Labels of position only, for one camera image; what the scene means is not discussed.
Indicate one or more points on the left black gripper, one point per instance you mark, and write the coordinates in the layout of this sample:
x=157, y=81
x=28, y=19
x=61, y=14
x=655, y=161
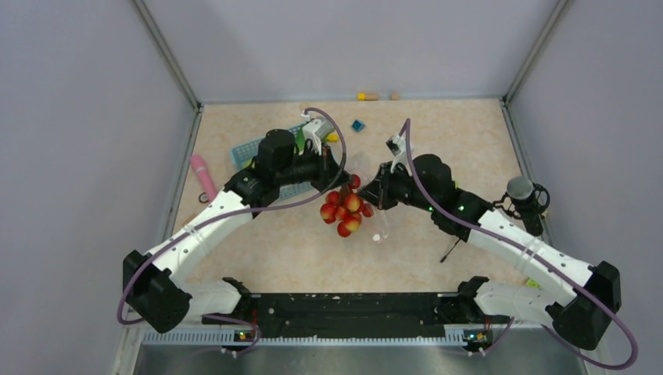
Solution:
x=330, y=174

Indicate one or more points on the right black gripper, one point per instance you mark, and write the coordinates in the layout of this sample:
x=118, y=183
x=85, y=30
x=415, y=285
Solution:
x=378, y=190

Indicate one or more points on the clear pink-dotted zip bag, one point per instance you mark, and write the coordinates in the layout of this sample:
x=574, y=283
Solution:
x=375, y=227

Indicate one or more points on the red cherry bunch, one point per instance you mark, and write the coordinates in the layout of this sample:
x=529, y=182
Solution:
x=345, y=208

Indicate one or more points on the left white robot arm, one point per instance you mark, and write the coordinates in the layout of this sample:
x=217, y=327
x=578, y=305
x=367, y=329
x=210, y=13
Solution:
x=154, y=281

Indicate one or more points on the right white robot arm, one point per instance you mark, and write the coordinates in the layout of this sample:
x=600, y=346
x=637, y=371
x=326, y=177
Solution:
x=576, y=298

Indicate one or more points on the green leafy vegetable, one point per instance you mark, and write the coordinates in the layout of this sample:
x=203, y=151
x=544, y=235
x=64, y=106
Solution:
x=300, y=140

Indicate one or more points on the blue square block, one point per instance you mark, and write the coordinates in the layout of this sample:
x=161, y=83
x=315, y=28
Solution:
x=358, y=125

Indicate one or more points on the light blue plastic basket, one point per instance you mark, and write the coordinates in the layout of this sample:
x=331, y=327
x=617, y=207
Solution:
x=242, y=155

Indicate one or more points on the pink cylindrical bottle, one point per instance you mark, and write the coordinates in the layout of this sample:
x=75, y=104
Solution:
x=201, y=170

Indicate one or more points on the black microphone on stand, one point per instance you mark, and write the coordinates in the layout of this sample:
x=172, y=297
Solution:
x=526, y=199

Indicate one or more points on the small green block front right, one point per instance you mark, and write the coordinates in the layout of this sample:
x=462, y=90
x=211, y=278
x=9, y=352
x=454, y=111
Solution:
x=530, y=283

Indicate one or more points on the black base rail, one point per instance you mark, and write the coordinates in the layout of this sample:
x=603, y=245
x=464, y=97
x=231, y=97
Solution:
x=362, y=318

